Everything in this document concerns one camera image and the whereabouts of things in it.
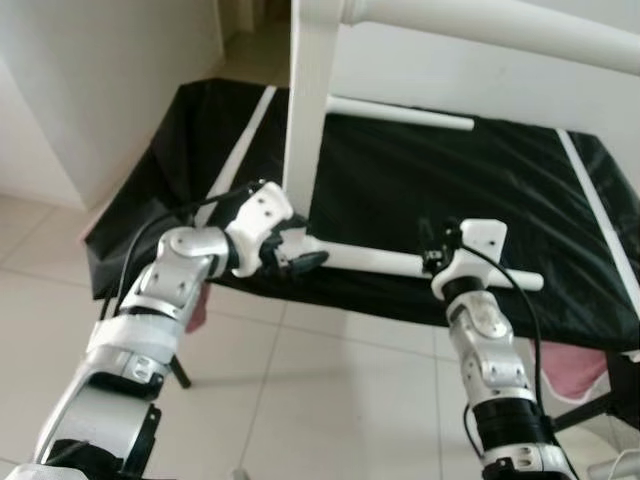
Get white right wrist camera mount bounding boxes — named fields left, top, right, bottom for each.
left=429, top=217, right=509, bottom=297

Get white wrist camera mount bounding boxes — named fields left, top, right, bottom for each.
left=221, top=179, right=297, bottom=277
left=429, top=217, right=509, bottom=297

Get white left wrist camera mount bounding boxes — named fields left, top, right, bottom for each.
left=221, top=179, right=297, bottom=277

